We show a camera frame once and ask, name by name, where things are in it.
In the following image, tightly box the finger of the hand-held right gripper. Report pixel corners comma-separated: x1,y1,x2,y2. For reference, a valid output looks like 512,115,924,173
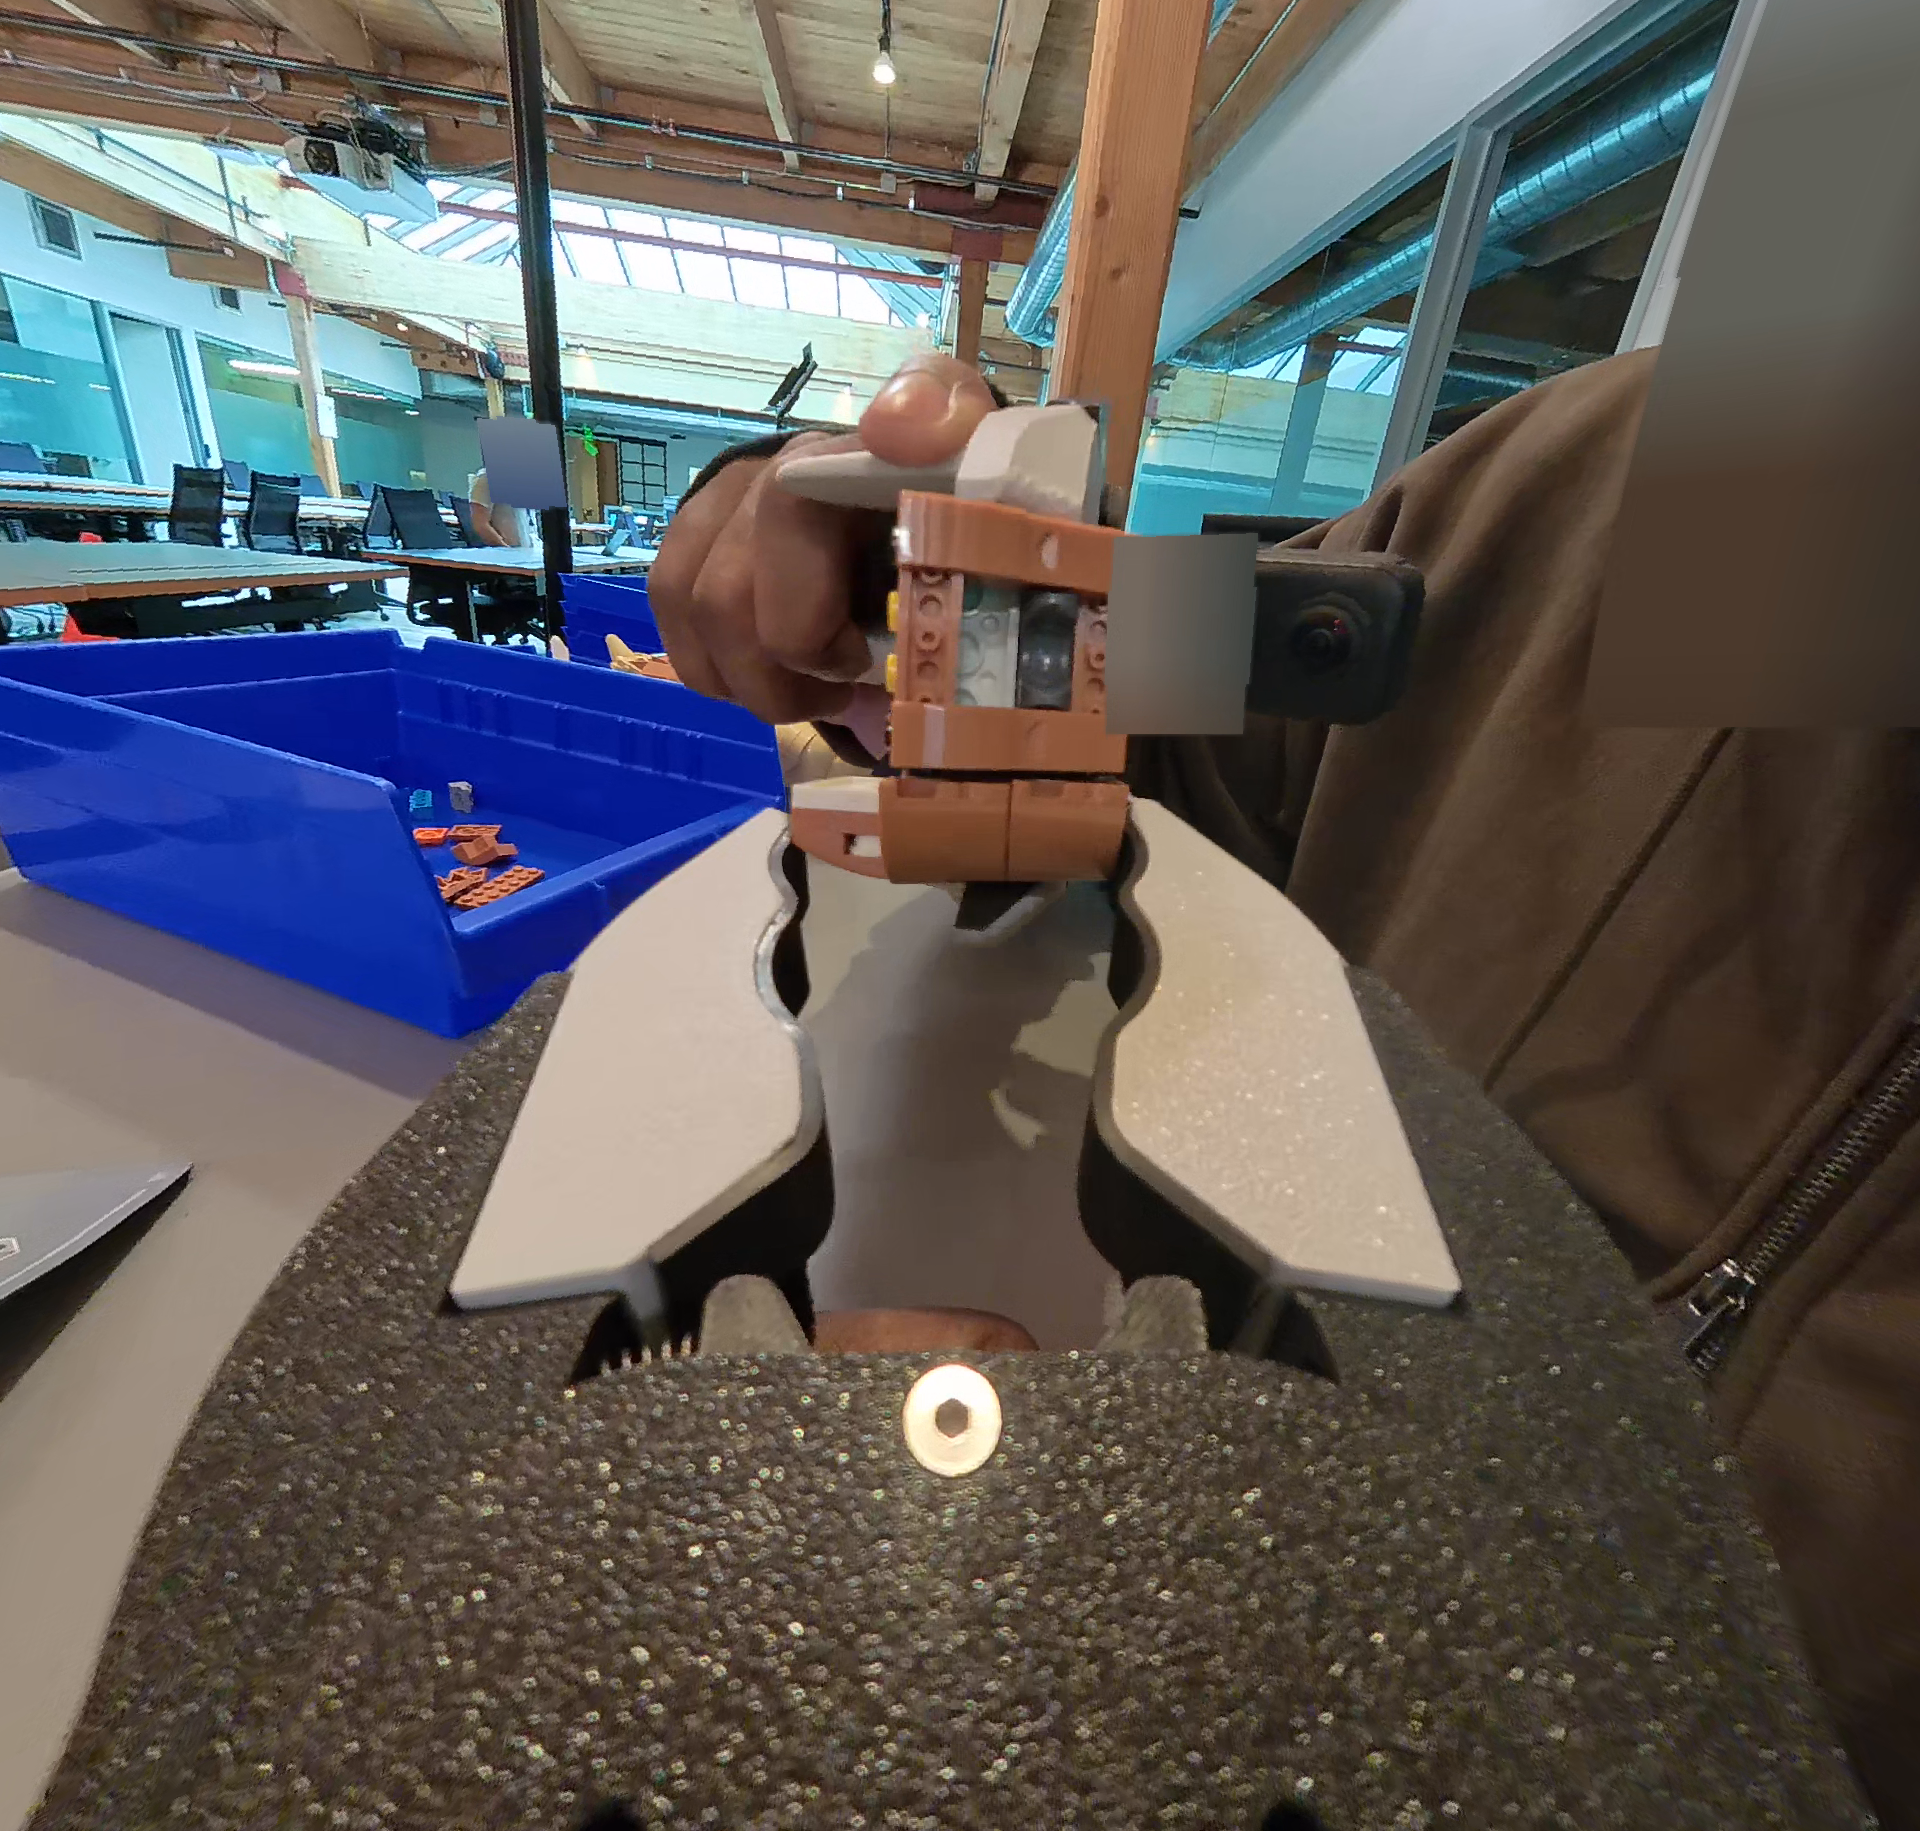
951,402,1111,527
951,880,1084,947

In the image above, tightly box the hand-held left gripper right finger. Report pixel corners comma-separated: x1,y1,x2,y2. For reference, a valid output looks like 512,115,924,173
1093,795,1463,1353

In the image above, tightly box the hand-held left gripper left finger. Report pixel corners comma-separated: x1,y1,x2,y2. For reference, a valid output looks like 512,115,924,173
448,808,829,1314

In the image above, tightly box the colourful toy brick build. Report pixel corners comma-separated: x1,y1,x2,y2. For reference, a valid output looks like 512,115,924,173
786,490,1133,887

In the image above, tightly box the person's right forearm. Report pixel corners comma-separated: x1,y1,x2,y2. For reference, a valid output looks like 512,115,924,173
1125,346,1666,904

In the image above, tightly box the grey desk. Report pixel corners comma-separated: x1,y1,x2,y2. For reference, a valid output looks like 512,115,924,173
0,870,1351,1831

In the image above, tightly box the brown background desk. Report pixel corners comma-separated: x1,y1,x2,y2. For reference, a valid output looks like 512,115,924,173
359,544,572,582
0,540,406,607

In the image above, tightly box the person's right hand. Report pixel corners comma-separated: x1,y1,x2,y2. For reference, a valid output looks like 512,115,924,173
647,355,1005,775

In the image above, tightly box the person's left hand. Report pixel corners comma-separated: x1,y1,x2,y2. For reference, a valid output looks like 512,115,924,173
817,1306,1037,1355

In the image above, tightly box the pile of loose bricks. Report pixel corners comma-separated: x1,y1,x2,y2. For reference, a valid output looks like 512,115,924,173
411,779,543,909

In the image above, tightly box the wooden pillar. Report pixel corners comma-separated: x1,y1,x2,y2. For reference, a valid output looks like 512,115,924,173
1050,0,1231,431

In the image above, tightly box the blue plastic bin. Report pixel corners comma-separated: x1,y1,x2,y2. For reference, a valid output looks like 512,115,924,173
0,629,788,1043
556,571,669,663

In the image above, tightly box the person's brown jacket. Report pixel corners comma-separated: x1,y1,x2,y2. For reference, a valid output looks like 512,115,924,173
1289,720,1920,1831

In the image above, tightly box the grey instruction booklet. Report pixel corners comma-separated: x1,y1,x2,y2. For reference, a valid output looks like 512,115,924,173
0,1162,194,1309

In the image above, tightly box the row of black office chairs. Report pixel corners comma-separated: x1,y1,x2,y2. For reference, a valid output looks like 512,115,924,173
164,464,466,633

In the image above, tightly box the ceiling projector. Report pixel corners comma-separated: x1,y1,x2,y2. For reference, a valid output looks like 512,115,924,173
285,120,398,192

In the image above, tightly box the spiral duct behind glass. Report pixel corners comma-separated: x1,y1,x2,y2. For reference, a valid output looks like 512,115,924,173
1169,54,1719,363

